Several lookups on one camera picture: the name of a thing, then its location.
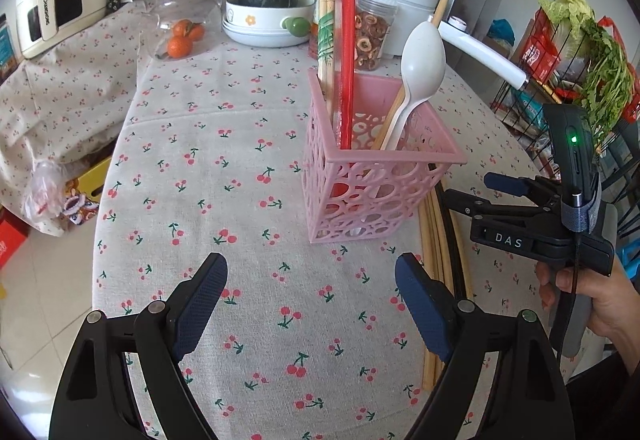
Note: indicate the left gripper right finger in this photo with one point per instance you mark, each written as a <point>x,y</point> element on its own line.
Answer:
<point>527,398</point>

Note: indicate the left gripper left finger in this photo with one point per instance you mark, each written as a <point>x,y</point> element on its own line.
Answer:
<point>95,399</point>

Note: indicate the white plastic spoon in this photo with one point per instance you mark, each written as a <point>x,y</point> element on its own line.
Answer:
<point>423,65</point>

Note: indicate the red plastic spoon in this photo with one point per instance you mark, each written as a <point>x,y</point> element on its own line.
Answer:
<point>347,73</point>

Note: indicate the person right hand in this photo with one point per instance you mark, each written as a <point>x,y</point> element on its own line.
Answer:
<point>615,310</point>

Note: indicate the green leafy vegetables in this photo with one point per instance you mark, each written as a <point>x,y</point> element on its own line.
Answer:
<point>609,81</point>

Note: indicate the red plastic bag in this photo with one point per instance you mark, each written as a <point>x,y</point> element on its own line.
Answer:
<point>543,60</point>

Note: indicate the pink perforated utensil basket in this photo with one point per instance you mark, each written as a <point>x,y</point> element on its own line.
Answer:
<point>362,193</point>

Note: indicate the cherry print tablecloth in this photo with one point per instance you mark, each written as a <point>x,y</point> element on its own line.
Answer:
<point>310,341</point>

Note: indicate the jar of dried fruit rings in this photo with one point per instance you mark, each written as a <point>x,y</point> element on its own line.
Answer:
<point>373,20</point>

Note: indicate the wrapped chopsticks in basket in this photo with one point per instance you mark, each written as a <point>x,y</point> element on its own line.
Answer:
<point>326,45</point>

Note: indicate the glass jar with tangerines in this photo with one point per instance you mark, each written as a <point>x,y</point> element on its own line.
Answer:
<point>179,29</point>

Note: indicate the black wire rack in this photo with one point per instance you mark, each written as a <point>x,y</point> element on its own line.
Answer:
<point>520,110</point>

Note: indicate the white bowl with green handle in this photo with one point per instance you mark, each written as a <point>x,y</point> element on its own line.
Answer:
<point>268,27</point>

